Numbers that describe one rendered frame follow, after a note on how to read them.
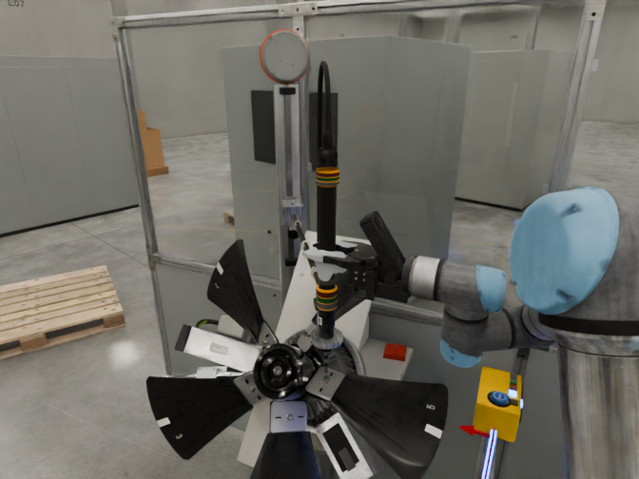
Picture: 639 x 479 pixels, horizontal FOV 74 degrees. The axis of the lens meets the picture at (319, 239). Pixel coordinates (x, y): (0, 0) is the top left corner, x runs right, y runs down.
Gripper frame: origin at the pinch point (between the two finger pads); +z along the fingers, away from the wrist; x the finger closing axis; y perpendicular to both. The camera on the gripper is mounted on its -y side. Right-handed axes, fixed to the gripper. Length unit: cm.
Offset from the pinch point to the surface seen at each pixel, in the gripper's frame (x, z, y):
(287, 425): -7.5, 3.1, 40.4
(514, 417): 21, -43, 45
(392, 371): 51, -6, 65
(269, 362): -4.6, 8.8, 27.5
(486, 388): 28, -36, 43
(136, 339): 113, 201, 151
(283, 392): -8.0, 3.4, 31.2
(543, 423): 70, -57, 85
